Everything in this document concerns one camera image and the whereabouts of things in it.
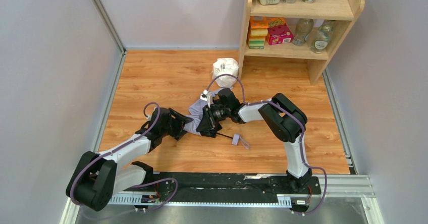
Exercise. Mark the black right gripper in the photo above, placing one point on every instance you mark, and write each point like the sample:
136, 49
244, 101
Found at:
207, 122

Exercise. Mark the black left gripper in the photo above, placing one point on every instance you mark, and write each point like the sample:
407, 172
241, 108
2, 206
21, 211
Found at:
177, 124

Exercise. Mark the lavender folding umbrella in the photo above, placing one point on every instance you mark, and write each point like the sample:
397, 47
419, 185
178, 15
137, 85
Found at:
246, 113

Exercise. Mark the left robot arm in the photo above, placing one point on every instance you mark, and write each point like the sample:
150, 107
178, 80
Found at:
98, 176

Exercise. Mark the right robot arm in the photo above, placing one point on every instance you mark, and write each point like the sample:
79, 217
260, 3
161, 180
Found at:
285, 120

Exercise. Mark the white crumpled paper bag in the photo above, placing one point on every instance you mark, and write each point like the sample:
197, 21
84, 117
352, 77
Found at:
225, 66

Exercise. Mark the stacked sponges pack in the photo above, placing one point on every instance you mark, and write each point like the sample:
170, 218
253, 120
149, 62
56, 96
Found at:
256, 38

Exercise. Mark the orange snack box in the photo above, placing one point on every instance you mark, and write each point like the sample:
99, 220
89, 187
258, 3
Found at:
257, 22

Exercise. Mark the red snack box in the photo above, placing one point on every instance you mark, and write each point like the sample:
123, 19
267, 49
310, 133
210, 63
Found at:
279, 35

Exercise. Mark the clear glass bottle left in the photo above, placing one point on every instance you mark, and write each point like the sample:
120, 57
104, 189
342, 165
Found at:
302, 31

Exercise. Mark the clear glass bottle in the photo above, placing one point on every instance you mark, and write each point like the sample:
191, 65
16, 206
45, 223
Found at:
302, 31
323, 36

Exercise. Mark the clear glass bottle right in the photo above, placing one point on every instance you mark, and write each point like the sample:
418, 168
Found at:
323, 36

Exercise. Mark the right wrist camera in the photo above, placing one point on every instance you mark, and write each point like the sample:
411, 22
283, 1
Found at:
208, 97

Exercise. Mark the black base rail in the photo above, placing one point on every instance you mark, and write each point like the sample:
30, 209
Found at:
226, 187

